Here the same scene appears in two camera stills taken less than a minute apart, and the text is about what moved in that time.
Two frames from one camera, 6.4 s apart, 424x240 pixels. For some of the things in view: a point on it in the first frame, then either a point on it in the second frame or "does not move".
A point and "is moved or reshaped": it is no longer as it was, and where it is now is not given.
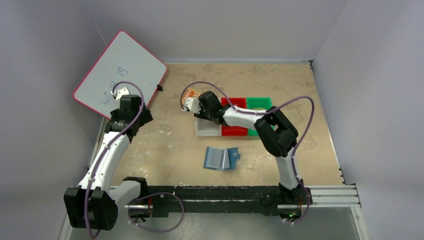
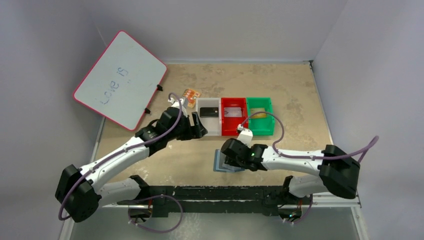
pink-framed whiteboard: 123,60 does not move
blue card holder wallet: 221,158 is moved or reshaped
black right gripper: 247,200 does not move
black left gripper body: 145,118 to 183,132
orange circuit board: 189,93 does not move
